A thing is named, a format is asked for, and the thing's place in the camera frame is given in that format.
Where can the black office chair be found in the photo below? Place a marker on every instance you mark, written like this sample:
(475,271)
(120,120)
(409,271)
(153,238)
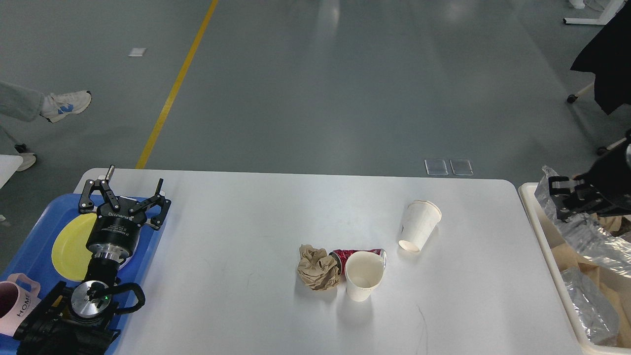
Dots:
(608,57)

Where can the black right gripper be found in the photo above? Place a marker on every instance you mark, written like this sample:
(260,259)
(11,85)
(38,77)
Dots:
(609,186)

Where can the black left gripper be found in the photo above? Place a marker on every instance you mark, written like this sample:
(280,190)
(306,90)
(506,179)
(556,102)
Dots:
(113,232)

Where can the beige plastic bin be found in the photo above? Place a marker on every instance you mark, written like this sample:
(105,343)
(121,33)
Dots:
(617,288)

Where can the small foil bag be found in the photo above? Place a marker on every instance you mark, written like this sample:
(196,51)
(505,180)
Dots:
(585,234)

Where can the large foil sheet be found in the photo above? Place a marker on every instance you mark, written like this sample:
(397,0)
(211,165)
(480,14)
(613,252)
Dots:
(598,318)

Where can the yellow plastic plate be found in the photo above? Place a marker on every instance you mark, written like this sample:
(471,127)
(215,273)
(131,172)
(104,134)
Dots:
(69,255)

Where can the white paper cup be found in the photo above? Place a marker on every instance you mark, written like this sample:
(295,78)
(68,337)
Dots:
(364,272)
(419,221)

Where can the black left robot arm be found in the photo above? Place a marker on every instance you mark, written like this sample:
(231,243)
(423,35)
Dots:
(75,320)

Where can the crumpled brown paper ball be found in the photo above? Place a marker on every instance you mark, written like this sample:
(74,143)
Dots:
(318,269)

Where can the pink ribbed mug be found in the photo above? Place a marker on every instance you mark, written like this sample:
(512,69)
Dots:
(18,298)

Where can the white blue sneaker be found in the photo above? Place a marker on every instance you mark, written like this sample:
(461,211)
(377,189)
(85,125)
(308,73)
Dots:
(58,106)

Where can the crushed red soda can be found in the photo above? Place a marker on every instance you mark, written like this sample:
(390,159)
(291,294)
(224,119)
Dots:
(341,256)

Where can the upright white paper cup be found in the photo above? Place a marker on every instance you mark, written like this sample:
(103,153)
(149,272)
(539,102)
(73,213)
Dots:
(364,272)

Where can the white table corner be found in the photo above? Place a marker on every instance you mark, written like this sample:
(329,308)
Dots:
(9,164)

